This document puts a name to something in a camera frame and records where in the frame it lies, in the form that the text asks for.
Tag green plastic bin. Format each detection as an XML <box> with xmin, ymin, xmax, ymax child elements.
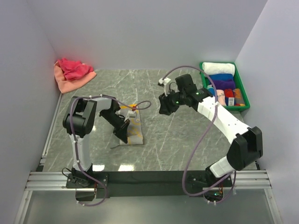
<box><xmin>199</xmin><ymin>62</ymin><xmax>250</xmax><ymax>112</ymax></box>

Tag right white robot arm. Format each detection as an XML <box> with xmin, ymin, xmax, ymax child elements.
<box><xmin>158</xmin><ymin>74</ymin><xmax>263</xmax><ymax>186</ymax></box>

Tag yellow grey patterned towel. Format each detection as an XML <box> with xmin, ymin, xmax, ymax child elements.
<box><xmin>109</xmin><ymin>106</ymin><xmax>143</xmax><ymax>149</ymax></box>

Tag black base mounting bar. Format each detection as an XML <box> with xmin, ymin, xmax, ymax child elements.
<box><xmin>65</xmin><ymin>170</ymin><xmax>232</xmax><ymax>201</ymax></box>

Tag orange patterned rolled towel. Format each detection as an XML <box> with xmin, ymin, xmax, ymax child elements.
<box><xmin>233</xmin><ymin>88</ymin><xmax>245</xmax><ymax>106</ymax></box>

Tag purple cable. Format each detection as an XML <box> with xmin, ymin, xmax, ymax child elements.
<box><xmin>69</xmin><ymin>94</ymin><xmax>152</xmax><ymax>207</ymax></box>
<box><xmin>163</xmin><ymin>65</ymin><xmax>236</xmax><ymax>205</ymax></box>

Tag light blue rolled towel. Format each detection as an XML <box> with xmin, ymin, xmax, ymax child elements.
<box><xmin>207</xmin><ymin>88</ymin><xmax>217</xmax><ymax>96</ymax></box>

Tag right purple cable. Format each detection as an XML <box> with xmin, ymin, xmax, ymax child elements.
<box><xmin>163</xmin><ymin>65</ymin><xmax>236</xmax><ymax>205</ymax></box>

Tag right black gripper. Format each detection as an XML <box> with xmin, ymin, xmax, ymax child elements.
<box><xmin>158</xmin><ymin>88</ymin><xmax>186</xmax><ymax>116</ymax></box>

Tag aluminium rail frame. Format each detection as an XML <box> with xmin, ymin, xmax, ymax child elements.
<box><xmin>14</xmin><ymin>98</ymin><xmax>283</xmax><ymax>224</ymax></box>

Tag purple rolled towel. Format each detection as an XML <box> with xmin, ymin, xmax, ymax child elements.
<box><xmin>213</xmin><ymin>79</ymin><xmax>236</xmax><ymax>90</ymax></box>

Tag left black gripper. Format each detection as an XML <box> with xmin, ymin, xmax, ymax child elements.
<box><xmin>101</xmin><ymin>109</ymin><xmax>130</xmax><ymax>143</ymax></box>

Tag red rolled towel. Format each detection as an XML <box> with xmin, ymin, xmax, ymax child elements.
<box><xmin>224</xmin><ymin>89</ymin><xmax>235</xmax><ymax>106</ymax></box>

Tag pink white rolled towel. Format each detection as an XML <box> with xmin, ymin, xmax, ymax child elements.
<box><xmin>217</xmin><ymin>90</ymin><xmax>226</xmax><ymax>106</ymax></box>

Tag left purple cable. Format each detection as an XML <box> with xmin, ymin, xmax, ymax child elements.
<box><xmin>69</xmin><ymin>94</ymin><xmax>152</xmax><ymax>207</ymax></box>

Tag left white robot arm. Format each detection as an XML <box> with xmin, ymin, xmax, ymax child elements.
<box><xmin>63</xmin><ymin>95</ymin><xmax>130</xmax><ymax>188</ymax></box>

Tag salmon orange towel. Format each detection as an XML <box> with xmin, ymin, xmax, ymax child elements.
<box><xmin>54</xmin><ymin>62</ymin><xmax>97</xmax><ymax>94</ymax></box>

